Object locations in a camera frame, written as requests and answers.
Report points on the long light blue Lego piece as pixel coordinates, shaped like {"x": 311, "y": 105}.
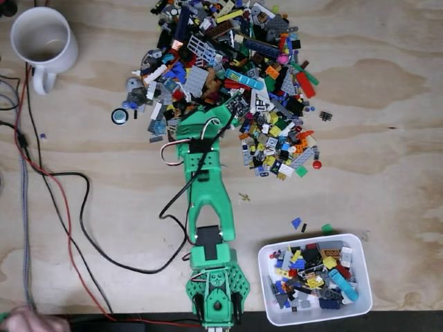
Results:
{"x": 244, "y": 79}

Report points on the large grey Lego plate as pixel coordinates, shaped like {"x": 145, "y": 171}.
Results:
{"x": 195, "y": 80}

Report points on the white Lego lattice fence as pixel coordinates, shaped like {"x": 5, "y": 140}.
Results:
{"x": 207, "y": 55}

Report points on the translucent blue Lego piece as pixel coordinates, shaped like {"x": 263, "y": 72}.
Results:
{"x": 159, "y": 126}

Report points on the white narrow Lego brick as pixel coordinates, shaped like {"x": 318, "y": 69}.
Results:
{"x": 155, "y": 110}

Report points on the small grey Lego plate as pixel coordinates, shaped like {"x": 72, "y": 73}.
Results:
{"x": 155, "y": 139}

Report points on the dark grey Lego wedge plate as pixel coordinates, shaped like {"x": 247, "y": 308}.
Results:
{"x": 289, "y": 83}

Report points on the long dark blue Lego brick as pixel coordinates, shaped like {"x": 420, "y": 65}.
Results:
{"x": 261, "y": 47}

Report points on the long white Lego brick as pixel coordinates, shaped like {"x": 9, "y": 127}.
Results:
{"x": 155, "y": 73}

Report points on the pink round Lego piece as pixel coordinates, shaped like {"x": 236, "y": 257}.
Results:
{"x": 283, "y": 58}

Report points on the white square Lego brick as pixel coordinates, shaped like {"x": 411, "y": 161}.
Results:
{"x": 286, "y": 169}

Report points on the orange pointed Lego piece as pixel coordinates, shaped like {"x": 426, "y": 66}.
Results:
{"x": 304, "y": 134}

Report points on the brown Lego plate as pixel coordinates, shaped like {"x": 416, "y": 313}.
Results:
{"x": 217, "y": 31}

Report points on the tiny tan Lego piece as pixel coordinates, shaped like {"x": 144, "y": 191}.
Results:
{"x": 245, "y": 197}

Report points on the long red Lego piece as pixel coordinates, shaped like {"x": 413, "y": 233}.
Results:
{"x": 305, "y": 84}

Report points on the light grey Lego plate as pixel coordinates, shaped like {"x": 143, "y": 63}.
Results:
{"x": 302, "y": 158}

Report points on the grey round Lego dish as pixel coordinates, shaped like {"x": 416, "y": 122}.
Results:
{"x": 133, "y": 84}

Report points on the long green Lego plate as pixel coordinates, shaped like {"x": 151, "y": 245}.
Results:
{"x": 311, "y": 79}

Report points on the green square Lego plate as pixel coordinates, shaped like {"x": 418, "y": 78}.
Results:
{"x": 302, "y": 171}

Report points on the long yellow Lego plate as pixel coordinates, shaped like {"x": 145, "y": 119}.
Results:
{"x": 229, "y": 16}

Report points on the long navy Lego beam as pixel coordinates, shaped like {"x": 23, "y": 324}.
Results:
{"x": 181, "y": 24}

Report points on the black square Lego brick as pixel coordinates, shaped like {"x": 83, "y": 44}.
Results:
{"x": 296, "y": 44}

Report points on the black Lego grille piece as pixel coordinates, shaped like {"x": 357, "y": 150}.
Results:
{"x": 325, "y": 115}

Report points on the red round Lego piece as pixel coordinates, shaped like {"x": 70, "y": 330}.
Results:
{"x": 316, "y": 164}

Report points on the small blue Lego slope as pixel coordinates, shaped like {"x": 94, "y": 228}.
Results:
{"x": 296, "y": 223}

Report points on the small green Lego plate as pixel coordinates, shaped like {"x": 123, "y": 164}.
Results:
{"x": 327, "y": 228}

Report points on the yellow Lego slope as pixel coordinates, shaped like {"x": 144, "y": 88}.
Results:
{"x": 296, "y": 256}

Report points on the black Lego panel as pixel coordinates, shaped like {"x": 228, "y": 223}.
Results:
{"x": 311, "y": 256}

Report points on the brown orange Lego brick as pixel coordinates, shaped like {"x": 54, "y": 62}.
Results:
{"x": 331, "y": 253}

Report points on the yellow Lego brick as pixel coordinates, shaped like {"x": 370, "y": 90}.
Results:
{"x": 329, "y": 263}

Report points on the white grey Lego brick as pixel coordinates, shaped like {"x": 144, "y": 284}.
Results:
{"x": 346, "y": 255}

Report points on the dark red Lego piece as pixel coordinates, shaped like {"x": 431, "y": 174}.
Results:
{"x": 342, "y": 270}

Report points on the light blue curved Lego piece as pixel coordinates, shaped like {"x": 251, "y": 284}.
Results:
{"x": 342, "y": 284}

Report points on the white plastic bin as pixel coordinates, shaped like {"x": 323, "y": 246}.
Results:
{"x": 364, "y": 276}

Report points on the person's hand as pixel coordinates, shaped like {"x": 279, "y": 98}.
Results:
{"x": 31, "y": 321}

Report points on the black wheel with silver hub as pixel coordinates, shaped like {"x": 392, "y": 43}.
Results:
{"x": 119, "y": 116}

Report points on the white ceramic mug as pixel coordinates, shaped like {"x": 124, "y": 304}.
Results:
{"x": 67, "y": 52}

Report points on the dark object at corner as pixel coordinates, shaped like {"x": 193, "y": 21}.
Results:
{"x": 6, "y": 6}

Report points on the black flat box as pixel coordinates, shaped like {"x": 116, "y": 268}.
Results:
{"x": 107, "y": 328}

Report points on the black camera circuit board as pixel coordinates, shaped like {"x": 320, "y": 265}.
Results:
{"x": 239, "y": 105}

